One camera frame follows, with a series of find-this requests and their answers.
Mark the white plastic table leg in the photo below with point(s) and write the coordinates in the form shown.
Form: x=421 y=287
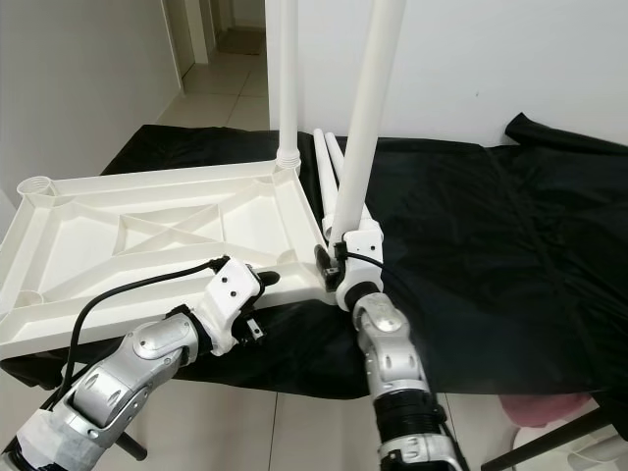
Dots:
x=324 y=172
x=288 y=88
x=339 y=157
x=373 y=108

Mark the white plastic table top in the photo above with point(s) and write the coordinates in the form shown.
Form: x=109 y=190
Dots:
x=98 y=255

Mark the black cloth table cover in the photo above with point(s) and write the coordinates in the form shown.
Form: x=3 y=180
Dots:
x=530 y=275

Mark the brown doormat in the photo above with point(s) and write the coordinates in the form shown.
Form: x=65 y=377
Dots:
x=243 y=42

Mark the pink round stool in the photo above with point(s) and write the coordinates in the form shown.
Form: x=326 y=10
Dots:
x=545 y=410

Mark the white standing fan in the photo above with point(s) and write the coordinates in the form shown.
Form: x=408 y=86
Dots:
x=599 y=456

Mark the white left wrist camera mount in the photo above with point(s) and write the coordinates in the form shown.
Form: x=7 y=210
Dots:
x=228 y=289

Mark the white door frame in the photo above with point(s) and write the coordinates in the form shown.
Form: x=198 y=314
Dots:
x=191 y=29

